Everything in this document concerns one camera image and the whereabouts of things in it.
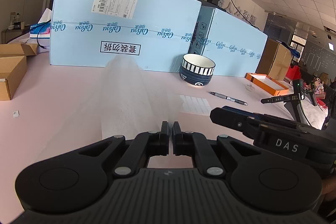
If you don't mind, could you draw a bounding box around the white label sticker sheet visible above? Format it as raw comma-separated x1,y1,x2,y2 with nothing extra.
179,94,212,116

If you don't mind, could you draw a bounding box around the open brown cardboard box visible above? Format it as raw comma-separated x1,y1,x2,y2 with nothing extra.
0,43,38,101

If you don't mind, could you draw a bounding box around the brown cardboard carton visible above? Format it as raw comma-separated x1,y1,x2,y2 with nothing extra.
256,38,292,81

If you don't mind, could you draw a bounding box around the large light blue box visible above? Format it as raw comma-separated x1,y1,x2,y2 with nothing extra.
50,0,201,72

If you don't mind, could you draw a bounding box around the grey black pen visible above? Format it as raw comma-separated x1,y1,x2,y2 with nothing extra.
209,92,248,106

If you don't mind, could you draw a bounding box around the striped blue ceramic bowl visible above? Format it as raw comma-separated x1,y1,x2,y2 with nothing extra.
179,53,216,86

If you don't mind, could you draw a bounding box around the small white paper tag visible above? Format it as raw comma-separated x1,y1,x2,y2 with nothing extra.
13,110,20,118

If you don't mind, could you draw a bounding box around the orange flat box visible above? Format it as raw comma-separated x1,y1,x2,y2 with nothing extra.
245,73,289,96

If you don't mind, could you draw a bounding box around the blue tissue box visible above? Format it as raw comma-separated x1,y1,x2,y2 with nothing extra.
29,8,52,49

